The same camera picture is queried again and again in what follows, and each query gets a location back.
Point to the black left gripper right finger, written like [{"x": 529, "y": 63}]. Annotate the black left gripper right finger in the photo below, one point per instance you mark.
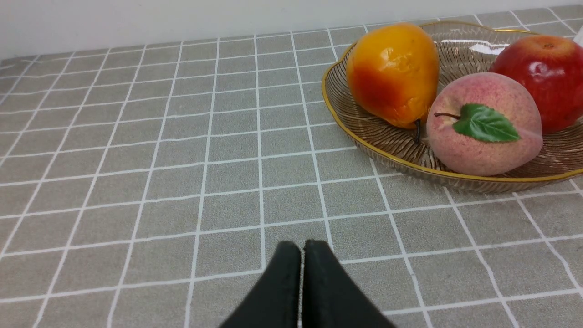
[{"x": 331, "y": 299}]

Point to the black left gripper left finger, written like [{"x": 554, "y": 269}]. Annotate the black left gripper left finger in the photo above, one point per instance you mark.
[{"x": 273, "y": 300}]

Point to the gold-rimmed glass fruit plate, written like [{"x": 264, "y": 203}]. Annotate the gold-rimmed glass fruit plate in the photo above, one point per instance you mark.
[{"x": 464, "y": 48}]

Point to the pink peach with leaf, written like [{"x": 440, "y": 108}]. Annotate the pink peach with leaf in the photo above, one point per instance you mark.
[{"x": 484, "y": 124}]

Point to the orange yellow pear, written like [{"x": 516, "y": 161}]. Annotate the orange yellow pear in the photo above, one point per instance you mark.
[{"x": 393, "y": 73}]

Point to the red apple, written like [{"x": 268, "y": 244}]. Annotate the red apple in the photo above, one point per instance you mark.
[{"x": 551, "y": 69}]

